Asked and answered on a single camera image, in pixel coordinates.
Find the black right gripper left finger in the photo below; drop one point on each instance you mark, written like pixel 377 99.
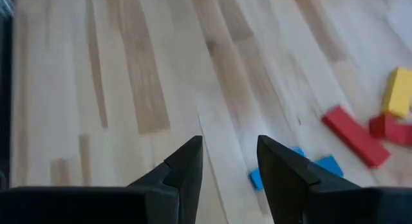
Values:
pixel 183 172

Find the yellow wooden block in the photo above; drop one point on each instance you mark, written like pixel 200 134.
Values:
pixel 397 92

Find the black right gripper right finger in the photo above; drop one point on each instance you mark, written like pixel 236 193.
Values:
pixel 286 179

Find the red wooden block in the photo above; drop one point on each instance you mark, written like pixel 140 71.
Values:
pixel 391 130
pixel 355 136

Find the blue wooden block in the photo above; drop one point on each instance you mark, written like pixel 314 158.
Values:
pixel 329 166
pixel 256 179

